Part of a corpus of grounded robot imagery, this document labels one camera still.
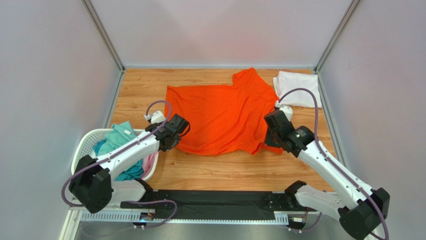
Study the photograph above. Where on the white laundry basket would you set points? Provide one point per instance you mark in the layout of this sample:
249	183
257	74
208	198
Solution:
87	143

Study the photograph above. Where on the aluminium rail frame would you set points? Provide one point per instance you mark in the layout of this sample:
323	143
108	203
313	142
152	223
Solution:
140	215

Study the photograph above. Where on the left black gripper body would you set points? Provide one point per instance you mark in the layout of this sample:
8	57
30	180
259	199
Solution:
175	143

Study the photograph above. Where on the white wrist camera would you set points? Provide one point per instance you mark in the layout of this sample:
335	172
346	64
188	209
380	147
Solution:
155	118
287	110

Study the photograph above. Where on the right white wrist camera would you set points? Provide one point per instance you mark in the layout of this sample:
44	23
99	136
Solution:
287	110

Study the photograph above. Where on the pink t-shirt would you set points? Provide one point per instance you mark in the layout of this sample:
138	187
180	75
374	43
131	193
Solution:
149	164

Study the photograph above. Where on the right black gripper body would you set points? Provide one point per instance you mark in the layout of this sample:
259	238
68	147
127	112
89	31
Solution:
272	139

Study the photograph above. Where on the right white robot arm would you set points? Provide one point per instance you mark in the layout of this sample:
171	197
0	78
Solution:
358	207

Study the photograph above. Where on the orange t-shirt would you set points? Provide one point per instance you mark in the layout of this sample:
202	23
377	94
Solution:
225	118

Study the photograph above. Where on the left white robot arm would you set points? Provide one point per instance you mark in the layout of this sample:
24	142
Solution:
94	183

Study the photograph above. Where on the teal t-shirt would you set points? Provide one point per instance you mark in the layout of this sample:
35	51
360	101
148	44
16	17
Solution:
120	135

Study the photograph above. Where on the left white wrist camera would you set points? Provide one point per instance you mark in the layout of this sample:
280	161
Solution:
155	118

